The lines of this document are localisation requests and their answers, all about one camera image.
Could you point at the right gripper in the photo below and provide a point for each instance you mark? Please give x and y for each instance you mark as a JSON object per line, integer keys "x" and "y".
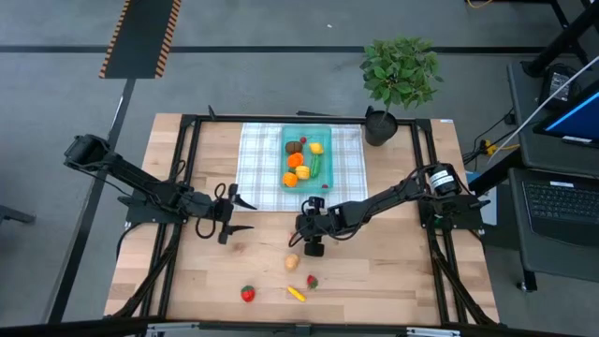
{"x": 323, "y": 224}

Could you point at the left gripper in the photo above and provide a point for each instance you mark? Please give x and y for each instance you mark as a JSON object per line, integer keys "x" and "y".
{"x": 224, "y": 210}

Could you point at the orange toy with green leaf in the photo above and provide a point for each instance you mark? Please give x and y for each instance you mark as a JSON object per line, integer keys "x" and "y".
{"x": 289, "y": 179}

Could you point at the red strawberry with leafy stem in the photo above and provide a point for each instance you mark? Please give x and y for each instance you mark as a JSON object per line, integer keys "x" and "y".
{"x": 312, "y": 282}

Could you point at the green pea pod toy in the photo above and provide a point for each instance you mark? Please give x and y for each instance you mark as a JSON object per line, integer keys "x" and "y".
{"x": 316, "y": 165}

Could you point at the yellow banana toy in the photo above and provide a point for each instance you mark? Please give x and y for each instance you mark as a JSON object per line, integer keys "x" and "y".
{"x": 296, "y": 293}

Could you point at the orange segmented tangerine toy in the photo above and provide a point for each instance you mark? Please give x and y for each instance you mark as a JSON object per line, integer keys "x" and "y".
{"x": 295, "y": 160}

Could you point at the smooth red strawberry toy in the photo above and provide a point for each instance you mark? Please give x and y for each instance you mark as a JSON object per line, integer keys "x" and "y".
{"x": 247, "y": 293}

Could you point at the brown kiwi toy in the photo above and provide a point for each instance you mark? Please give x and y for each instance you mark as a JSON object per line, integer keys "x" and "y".
{"x": 293, "y": 147}

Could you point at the yellow lemon toy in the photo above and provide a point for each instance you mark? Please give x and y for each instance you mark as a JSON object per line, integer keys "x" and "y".
{"x": 316, "y": 148}

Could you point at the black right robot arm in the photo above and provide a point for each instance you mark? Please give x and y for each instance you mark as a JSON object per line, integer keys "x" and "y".
{"x": 388, "y": 199}

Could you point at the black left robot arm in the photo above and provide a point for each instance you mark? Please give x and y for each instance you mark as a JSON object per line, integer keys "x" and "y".
{"x": 135, "y": 180}

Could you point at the teal translucent tupperware container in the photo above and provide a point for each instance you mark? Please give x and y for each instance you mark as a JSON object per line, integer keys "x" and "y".
{"x": 324, "y": 133}

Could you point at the tan potato toy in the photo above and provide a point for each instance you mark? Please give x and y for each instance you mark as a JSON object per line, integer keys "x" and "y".
{"x": 291, "y": 262}

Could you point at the white plaid cloth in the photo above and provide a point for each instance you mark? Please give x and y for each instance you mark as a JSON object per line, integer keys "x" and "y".
{"x": 257, "y": 164}

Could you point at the potted green plant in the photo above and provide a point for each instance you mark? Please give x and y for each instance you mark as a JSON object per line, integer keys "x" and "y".
{"x": 398, "y": 70}

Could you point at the black hazard-striped floor ramp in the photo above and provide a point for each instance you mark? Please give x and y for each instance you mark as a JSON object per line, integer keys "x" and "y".
{"x": 140, "y": 37}

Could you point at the yellow plug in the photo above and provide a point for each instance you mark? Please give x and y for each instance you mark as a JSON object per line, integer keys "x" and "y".
{"x": 489, "y": 149}

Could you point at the grey chair leg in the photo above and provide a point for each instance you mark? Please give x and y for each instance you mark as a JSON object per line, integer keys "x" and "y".
{"x": 14, "y": 215}

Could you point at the laptop computer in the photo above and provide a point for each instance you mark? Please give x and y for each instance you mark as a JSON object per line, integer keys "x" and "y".
{"x": 526, "y": 145}

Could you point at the black laptop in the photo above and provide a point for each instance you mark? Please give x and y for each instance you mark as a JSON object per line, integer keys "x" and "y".
{"x": 561, "y": 201}

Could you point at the black power adapter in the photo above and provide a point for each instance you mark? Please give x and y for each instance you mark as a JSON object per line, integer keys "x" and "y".
{"x": 559, "y": 86}

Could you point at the monitor with blue screen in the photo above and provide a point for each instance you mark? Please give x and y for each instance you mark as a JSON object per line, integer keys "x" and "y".
{"x": 575, "y": 119}

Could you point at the black stand leg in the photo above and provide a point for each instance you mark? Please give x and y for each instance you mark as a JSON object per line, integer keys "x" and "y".
{"x": 561, "y": 42}

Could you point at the black aluminium table frame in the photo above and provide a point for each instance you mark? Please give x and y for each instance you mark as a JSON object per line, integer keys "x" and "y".
{"x": 220, "y": 119}

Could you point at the black frame corner piece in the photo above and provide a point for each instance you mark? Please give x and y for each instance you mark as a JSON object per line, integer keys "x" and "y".
{"x": 212, "y": 112}

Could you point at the silver aluminium bracket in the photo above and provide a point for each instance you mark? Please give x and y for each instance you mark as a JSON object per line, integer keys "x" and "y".
{"x": 433, "y": 332}
{"x": 173, "y": 329}

